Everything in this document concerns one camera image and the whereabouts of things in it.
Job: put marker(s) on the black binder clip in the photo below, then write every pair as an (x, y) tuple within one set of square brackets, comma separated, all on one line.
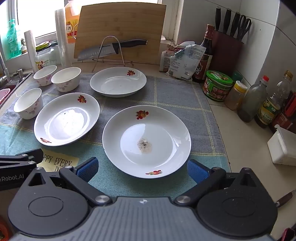
[(174, 46)]

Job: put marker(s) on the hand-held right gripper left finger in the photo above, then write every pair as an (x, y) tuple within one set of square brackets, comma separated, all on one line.
[(89, 168)]

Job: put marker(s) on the tall cling film roll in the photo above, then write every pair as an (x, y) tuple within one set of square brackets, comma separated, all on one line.
[(62, 41)]

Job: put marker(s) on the white bowl pink flower print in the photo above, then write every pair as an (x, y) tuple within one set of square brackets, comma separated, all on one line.
[(45, 72), (67, 83), (30, 109)]

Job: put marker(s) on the metal sink post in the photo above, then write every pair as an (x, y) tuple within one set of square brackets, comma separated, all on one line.
[(20, 73)]

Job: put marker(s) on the bamboo cutting board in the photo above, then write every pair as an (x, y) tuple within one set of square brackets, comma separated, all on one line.
[(127, 23)]

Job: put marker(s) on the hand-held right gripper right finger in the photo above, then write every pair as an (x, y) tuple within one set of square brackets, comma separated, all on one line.
[(196, 170)]

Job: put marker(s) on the glass jar yellow lid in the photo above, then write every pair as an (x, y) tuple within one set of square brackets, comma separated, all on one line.
[(46, 58)]

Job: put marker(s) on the large white food packet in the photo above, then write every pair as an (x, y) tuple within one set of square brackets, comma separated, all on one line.
[(185, 62)]

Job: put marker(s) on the oil bottle gold cap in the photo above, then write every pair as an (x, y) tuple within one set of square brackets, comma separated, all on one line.
[(269, 111)]

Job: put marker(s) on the dark brown knife block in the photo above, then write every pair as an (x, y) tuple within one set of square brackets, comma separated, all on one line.
[(227, 55)]

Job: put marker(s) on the green dish soap bottle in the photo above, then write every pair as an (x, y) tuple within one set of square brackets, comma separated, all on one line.
[(13, 41)]

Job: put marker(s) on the dark sauce bottle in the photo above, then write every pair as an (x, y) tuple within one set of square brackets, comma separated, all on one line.
[(204, 60)]

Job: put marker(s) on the steel sink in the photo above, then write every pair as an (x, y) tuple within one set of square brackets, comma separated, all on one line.
[(13, 89)]

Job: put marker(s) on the orange jug yellow label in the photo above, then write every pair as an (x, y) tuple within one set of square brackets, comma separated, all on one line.
[(70, 27)]

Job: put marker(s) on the metal faucet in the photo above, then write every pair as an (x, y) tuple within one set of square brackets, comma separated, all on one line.
[(3, 71)]

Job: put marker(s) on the small white food packet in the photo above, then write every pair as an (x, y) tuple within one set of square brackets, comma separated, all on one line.
[(165, 61)]

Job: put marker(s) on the white plate fruit print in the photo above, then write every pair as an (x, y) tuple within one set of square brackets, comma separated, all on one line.
[(161, 139), (115, 81), (67, 120)]

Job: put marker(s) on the grey teal dish mat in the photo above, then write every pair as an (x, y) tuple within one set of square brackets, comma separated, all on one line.
[(185, 104)]

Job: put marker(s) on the white plastic box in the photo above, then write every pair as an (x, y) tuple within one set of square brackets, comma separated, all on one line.
[(282, 148)]

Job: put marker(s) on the small potted plant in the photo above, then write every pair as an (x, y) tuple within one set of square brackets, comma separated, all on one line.
[(23, 47)]

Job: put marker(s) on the pink basin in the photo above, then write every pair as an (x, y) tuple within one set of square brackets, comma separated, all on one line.
[(4, 95)]

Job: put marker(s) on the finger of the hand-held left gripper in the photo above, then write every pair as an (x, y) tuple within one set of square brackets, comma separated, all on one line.
[(27, 155)]

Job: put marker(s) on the short cling film roll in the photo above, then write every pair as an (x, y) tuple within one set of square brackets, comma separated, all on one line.
[(31, 51)]

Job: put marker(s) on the clear bottle red cap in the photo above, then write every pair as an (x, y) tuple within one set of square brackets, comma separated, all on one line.
[(251, 104)]

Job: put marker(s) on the red sauce bottle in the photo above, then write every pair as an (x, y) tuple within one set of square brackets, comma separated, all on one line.
[(283, 118)]

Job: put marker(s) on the green lid sauce jar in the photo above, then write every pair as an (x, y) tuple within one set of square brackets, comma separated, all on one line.
[(217, 87)]

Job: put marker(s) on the black kitchen scissors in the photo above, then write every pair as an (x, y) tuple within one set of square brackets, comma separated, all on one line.
[(241, 32)]

